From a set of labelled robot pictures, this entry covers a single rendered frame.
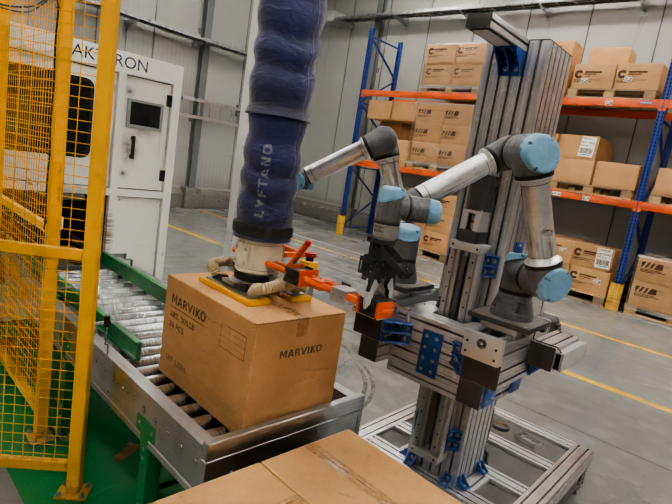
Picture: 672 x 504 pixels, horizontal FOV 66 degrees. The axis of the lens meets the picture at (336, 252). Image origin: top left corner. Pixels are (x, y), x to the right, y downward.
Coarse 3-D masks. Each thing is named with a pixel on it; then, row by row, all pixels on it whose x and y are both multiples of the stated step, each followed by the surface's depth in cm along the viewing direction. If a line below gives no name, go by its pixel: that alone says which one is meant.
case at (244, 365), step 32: (192, 288) 188; (192, 320) 188; (224, 320) 173; (256, 320) 163; (288, 320) 169; (320, 320) 179; (160, 352) 206; (192, 352) 188; (224, 352) 173; (256, 352) 162; (288, 352) 172; (320, 352) 183; (192, 384) 188; (224, 384) 173; (256, 384) 165; (288, 384) 175; (320, 384) 187; (224, 416) 173; (256, 416) 169
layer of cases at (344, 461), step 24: (288, 456) 163; (312, 456) 165; (336, 456) 167; (360, 456) 170; (384, 456) 172; (216, 480) 146; (240, 480) 148; (264, 480) 149; (288, 480) 151; (312, 480) 153; (336, 480) 155; (360, 480) 157; (384, 480) 159; (408, 480) 161
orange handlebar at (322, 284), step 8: (232, 248) 202; (288, 248) 221; (288, 256) 209; (304, 256) 215; (272, 264) 184; (304, 280) 172; (312, 280) 169; (320, 280) 168; (328, 280) 170; (320, 288) 166; (328, 288) 163; (352, 296) 156; (384, 312) 148; (392, 312) 150
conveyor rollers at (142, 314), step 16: (64, 272) 323; (112, 272) 336; (112, 288) 303; (128, 288) 308; (112, 304) 276; (128, 304) 281; (144, 304) 288; (160, 304) 294; (128, 320) 256; (144, 320) 261; (160, 320) 266; (144, 336) 242; (160, 336) 248; (144, 352) 224; (144, 368) 207; (160, 384) 202; (176, 400) 188; (192, 400) 192; (192, 416) 183; (208, 416) 178; (208, 432) 168; (224, 432) 172
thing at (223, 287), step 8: (200, 280) 197; (208, 280) 194; (216, 280) 193; (216, 288) 189; (224, 288) 186; (232, 288) 186; (240, 288) 188; (248, 288) 184; (232, 296) 182; (240, 296) 179; (248, 296) 179; (248, 304) 175; (256, 304) 177; (264, 304) 180
